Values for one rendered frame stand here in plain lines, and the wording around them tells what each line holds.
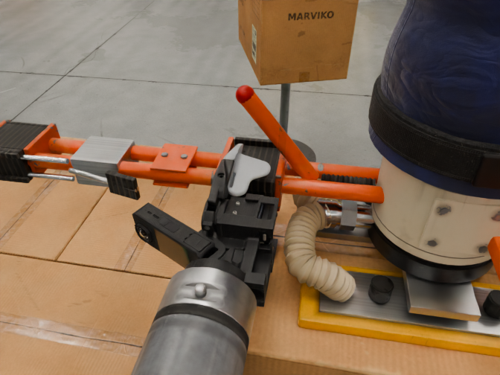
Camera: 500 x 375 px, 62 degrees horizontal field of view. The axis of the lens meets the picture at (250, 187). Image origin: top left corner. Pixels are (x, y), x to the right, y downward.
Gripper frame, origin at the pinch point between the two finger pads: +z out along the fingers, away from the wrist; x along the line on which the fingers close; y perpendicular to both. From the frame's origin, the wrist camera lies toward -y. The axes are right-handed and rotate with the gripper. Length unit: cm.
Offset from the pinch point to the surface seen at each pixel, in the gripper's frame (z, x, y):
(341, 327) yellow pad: -14.3, -11.5, 15.9
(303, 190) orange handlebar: -2.9, 0.2, 9.6
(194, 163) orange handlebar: 0.8, 0.1, -6.0
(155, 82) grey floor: 244, -108, -122
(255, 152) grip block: 2.5, 1.8, 2.4
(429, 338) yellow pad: -14.0, -11.3, 26.3
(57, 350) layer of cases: -4, -52, -42
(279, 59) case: 126, -36, -10
